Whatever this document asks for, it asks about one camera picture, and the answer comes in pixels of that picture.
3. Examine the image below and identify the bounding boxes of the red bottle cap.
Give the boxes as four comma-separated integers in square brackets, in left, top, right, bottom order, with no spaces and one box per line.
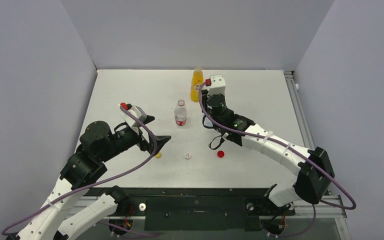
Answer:
[217,150,225,158]

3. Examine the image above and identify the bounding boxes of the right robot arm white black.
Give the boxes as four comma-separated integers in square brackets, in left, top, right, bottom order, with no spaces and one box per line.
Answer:
[199,87,335,214]

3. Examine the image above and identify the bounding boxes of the white bottle cap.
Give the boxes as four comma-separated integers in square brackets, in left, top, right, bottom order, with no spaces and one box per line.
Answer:
[184,152,192,160]

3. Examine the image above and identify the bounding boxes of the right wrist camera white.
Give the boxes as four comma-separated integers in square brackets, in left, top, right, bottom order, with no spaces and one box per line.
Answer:
[203,74,226,96]

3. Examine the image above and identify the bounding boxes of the aluminium frame rail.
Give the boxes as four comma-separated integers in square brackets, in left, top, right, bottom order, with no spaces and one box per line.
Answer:
[283,71,316,149]

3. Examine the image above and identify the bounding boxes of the yellow juice bottle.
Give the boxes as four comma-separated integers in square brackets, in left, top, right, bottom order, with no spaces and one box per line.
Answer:
[190,66,204,103]

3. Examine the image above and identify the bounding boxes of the yellow bottle cap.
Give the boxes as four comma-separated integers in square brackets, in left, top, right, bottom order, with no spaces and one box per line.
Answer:
[155,152,162,159]

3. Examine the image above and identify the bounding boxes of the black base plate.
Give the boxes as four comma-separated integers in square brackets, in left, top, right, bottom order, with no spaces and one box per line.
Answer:
[85,187,296,232]

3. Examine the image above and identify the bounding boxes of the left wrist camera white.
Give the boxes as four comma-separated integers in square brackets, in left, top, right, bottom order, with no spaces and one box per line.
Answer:
[118,102,148,135]

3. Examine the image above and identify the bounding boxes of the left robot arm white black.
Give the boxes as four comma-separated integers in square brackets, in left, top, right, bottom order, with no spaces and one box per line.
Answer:
[3,110,172,240]

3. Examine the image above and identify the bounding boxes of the clear bottle red label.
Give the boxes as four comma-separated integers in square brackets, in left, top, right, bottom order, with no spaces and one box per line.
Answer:
[174,99,187,126]

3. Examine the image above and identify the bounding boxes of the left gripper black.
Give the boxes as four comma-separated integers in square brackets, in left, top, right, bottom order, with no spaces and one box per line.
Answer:
[100,115,171,162]

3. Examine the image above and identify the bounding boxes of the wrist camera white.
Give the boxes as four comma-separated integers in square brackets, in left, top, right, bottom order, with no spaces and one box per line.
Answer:
[203,74,226,96]
[118,102,148,135]

